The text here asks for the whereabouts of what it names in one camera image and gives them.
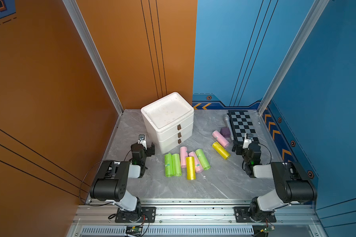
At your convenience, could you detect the left green circuit board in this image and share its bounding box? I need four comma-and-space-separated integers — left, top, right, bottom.
125, 226, 143, 237

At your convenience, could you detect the green circuit board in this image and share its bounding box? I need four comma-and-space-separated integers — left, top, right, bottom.
259, 226, 276, 237
125, 226, 143, 237

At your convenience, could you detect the black white checkerboard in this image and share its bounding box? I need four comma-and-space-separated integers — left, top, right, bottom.
228, 110, 259, 144

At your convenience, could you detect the purple cube block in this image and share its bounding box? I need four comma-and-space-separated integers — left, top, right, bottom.
220, 127, 231, 138

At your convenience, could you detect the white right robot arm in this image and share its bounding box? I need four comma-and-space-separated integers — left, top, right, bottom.
233, 142, 317, 223

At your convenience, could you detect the white three-drawer storage box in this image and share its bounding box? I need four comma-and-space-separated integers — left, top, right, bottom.
141, 92, 194, 153

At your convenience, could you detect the aluminium front rail frame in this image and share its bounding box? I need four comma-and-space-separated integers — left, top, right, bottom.
67, 198, 326, 237

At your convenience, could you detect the yellow trash bag roll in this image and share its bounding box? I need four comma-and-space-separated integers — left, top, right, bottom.
186, 157, 196, 180
212, 142, 230, 160

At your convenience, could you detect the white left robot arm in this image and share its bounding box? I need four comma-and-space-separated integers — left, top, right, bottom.
90, 141, 155, 223

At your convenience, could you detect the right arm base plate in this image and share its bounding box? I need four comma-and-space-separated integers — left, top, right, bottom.
233, 206, 276, 223

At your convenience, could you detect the pink trash bag roll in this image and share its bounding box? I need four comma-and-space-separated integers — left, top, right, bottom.
180, 146, 188, 168
188, 152, 204, 173
212, 130, 229, 148

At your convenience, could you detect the right green circuit board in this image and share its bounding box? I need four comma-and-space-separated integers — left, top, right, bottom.
259, 226, 276, 237

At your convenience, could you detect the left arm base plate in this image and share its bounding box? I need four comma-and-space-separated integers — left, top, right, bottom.
115, 206, 156, 223

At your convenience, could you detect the green trash bag roll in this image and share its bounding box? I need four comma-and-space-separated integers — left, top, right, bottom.
164, 153, 173, 178
195, 149, 211, 170
172, 154, 182, 177

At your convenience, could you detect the grey microphone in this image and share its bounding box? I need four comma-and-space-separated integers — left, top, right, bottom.
223, 114, 234, 141

